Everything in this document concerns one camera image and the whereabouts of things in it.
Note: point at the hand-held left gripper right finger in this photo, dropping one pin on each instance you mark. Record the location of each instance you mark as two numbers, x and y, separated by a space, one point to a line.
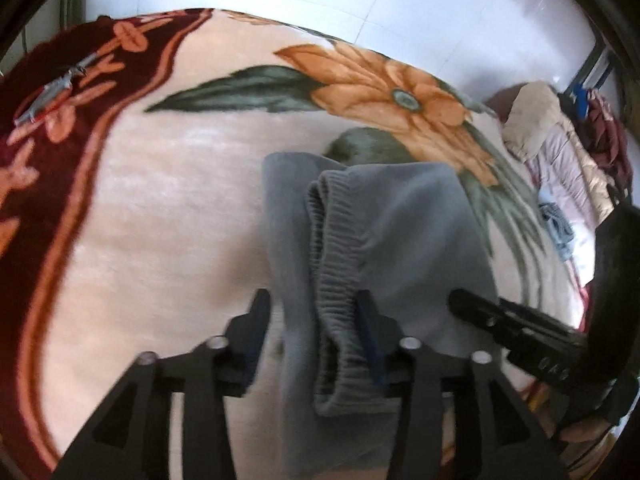
372 335

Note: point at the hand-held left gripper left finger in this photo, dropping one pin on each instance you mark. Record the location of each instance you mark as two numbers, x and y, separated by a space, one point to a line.
247 340

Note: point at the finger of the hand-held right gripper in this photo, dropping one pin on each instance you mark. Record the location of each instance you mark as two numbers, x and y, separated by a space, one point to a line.
540 317
500 330

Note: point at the grey sweater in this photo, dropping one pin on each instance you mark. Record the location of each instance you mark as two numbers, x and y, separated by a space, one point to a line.
395 240

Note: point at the light blue cloth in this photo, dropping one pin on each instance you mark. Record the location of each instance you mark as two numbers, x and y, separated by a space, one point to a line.
557 230

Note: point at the floral printed blanket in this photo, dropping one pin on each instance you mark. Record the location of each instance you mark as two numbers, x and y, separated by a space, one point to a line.
175 220

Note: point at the pink quilt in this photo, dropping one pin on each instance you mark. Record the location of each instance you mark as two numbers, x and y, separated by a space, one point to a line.
570 170

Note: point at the dark red clothing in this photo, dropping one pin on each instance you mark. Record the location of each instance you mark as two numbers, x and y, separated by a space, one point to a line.
607 135

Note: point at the beige pillow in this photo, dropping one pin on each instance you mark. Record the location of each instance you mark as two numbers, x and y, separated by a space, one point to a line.
532 120

